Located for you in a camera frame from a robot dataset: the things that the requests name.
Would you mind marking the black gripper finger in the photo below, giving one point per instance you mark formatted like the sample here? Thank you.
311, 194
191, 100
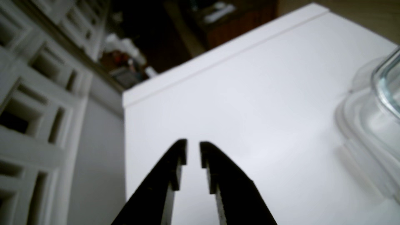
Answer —
156, 193
237, 197

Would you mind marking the white lattice crate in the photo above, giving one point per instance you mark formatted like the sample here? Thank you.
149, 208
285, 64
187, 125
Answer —
34, 109

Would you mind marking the brown wooden cabinet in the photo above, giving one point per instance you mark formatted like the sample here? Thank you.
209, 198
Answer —
240, 25

